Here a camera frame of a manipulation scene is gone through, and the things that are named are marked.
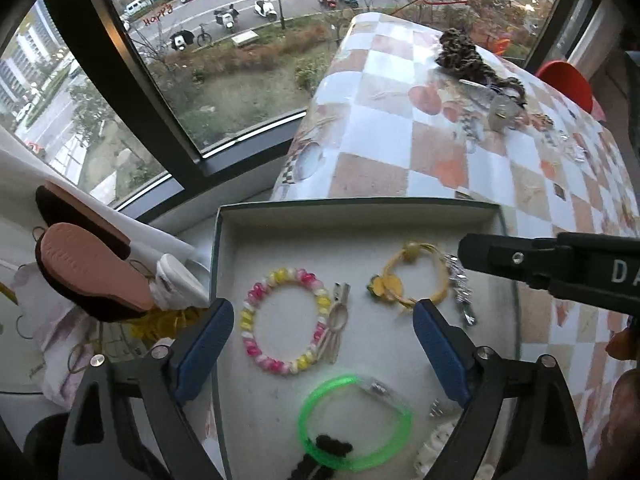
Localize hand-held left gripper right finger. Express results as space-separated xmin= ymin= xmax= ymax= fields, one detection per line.
xmin=412 ymin=299 xmax=588 ymax=480

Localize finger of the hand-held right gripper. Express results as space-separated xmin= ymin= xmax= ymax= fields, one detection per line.
xmin=458 ymin=232 xmax=561 ymax=288

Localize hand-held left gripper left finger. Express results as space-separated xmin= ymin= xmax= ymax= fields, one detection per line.
xmin=60 ymin=299 xmax=235 ymax=480

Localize silver chain necklace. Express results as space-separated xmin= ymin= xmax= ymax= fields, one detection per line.
xmin=446 ymin=255 xmax=477 ymax=329

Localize pink yellow bead bracelet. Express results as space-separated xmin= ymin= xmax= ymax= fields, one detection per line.
xmin=241 ymin=266 xmax=333 ymax=377

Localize green plastic bracelet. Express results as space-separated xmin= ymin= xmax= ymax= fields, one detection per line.
xmin=298 ymin=373 xmax=414 ymax=472

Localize grey-green jewelry box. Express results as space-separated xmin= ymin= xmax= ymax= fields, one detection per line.
xmin=209 ymin=199 xmax=522 ymax=480

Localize black hair clip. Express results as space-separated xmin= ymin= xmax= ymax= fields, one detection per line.
xmin=286 ymin=433 xmax=354 ymax=480

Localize person's right hand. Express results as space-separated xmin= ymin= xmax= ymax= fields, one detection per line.
xmin=606 ymin=327 xmax=640 ymax=441

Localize white cloth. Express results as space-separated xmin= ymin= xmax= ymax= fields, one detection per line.
xmin=149 ymin=254 xmax=210 ymax=312

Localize white flower hair clip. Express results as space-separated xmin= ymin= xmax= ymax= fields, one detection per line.
xmin=414 ymin=421 xmax=457 ymax=478

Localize silver hair clips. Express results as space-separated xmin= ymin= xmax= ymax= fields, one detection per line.
xmin=319 ymin=282 xmax=352 ymax=363

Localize brown slipper pink sole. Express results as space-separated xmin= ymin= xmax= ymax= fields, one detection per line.
xmin=34 ymin=221 xmax=157 ymax=324
xmin=35 ymin=182 xmax=132 ymax=257

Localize checkered tablecloth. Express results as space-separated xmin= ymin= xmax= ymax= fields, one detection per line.
xmin=270 ymin=12 xmax=640 ymax=468

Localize red chair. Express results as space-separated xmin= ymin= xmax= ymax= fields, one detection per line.
xmin=536 ymin=59 xmax=596 ymax=114

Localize leopard print scrunchie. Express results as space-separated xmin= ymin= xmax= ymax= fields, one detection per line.
xmin=434 ymin=27 xmax=527 ymax=107

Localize yellow hair tie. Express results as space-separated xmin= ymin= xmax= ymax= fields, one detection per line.
xmin=370 ymin=241 xmax=451 ymax=312

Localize black window frame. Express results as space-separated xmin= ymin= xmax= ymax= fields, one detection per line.
xmin=0 ymin=0 xmax=613 ymax=212

